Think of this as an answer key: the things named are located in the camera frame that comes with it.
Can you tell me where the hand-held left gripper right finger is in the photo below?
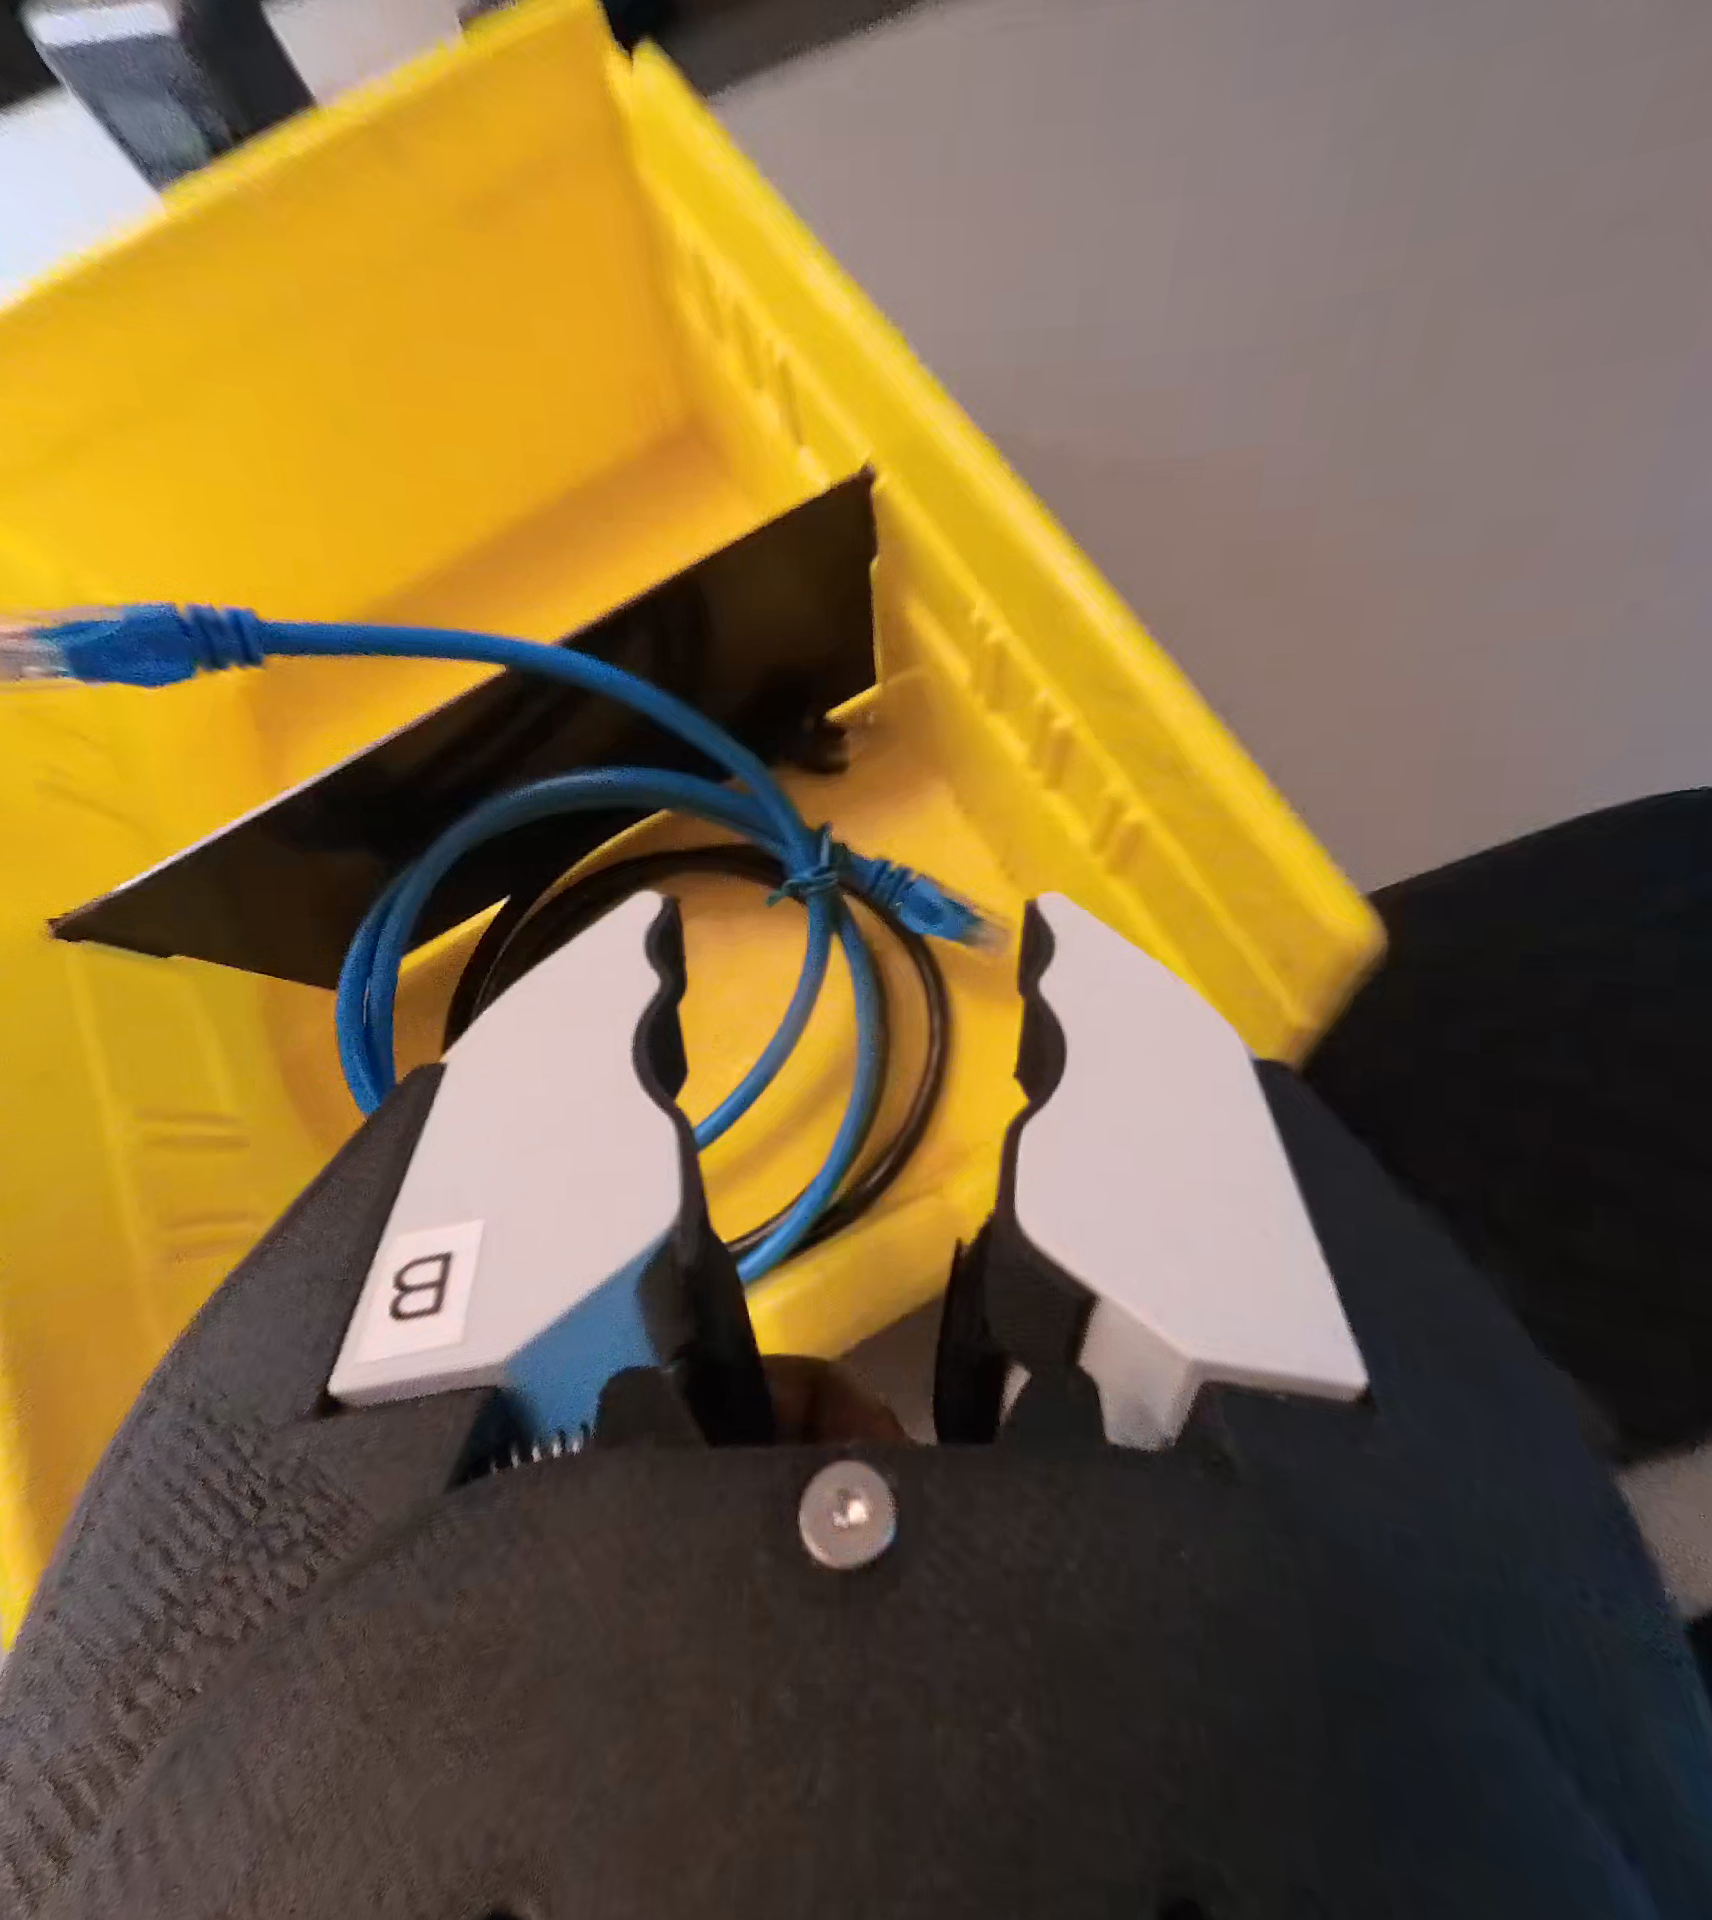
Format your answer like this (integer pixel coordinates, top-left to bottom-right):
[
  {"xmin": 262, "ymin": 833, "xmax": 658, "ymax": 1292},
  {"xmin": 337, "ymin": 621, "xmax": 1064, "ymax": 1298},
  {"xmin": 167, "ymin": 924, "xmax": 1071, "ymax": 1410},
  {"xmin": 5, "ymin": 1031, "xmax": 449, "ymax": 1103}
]
[{"xmin": 976, "ymin": 893, "xmax": 1372, "ymax": 1450}]

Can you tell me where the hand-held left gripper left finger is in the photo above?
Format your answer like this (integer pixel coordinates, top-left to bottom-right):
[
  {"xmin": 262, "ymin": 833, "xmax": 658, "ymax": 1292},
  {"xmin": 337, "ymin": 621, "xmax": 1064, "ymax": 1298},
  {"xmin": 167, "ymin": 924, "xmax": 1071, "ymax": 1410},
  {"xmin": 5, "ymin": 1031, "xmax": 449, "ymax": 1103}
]
[{"xmin": 327, "ymin": 892, "xmax": 715, "ymax": 1408}]

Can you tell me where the black ethernet cable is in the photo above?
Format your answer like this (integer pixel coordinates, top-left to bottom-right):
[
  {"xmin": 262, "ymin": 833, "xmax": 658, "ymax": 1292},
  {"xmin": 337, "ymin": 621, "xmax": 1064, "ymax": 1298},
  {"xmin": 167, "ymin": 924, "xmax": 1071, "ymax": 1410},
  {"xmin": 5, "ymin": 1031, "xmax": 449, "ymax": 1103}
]
[{"xmin": 442, "ymin": 846, "xmax": 951, "ymax": 1265}]

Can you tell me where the blue ethernet cable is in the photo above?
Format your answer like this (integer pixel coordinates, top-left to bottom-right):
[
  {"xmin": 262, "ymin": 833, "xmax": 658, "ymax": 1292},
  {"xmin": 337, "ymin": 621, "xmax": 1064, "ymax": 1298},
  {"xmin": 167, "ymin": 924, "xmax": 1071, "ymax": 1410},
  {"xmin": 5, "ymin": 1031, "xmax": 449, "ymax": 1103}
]
[{"xmin": 0, "ymin": 602, "xmax": 1012, "ymax": 1288}]

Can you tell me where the yellow plastic bin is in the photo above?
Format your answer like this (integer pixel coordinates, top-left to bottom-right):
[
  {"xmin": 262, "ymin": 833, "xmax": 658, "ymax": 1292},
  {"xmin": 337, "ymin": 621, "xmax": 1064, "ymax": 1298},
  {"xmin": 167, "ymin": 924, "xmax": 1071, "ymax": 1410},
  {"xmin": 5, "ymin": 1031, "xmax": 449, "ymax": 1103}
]
[{"xmin": 0, "ymin": 0, "xmax": 1387, "ymax": 1648}]

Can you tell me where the person's left hand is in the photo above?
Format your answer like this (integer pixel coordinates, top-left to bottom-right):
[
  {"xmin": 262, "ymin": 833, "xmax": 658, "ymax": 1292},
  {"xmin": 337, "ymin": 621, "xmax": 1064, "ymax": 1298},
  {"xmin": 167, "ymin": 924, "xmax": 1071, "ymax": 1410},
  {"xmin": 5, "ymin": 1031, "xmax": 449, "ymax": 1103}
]
[{"xmin": 766, "ymin": 1354, "xmax": 905, "ymax": 1446}]

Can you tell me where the black bin divider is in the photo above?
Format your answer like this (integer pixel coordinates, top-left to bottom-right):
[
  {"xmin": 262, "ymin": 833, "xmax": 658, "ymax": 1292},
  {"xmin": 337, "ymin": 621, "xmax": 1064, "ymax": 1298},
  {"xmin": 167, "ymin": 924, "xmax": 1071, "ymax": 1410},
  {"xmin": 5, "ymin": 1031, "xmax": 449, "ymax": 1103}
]
[{"xmin": 50, "ymin": 468, "xmax": 884, "ymax": 992}]

